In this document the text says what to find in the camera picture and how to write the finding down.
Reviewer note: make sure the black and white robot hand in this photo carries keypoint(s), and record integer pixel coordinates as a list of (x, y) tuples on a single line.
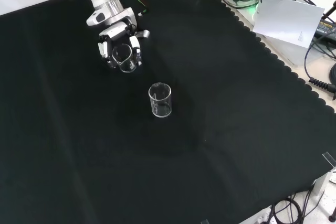
[(115, 31)]

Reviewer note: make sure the small clear glass beaker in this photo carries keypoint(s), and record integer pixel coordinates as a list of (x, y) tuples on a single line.
[(127, 64)]

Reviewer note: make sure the black bench cloth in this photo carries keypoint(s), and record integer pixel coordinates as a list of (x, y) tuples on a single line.
[(236, 103)]

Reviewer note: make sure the pale board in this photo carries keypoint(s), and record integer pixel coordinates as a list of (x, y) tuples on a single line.
[(286, 22)]

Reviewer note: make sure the black power adapter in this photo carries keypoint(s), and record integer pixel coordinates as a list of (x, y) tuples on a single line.
[(325, 28)]

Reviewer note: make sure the clear cloth clip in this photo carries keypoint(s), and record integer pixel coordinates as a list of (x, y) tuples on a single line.
[(204, 221), (329, 159)]

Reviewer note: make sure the white bench bracket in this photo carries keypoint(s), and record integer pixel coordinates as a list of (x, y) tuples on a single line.
[(321, 182)]

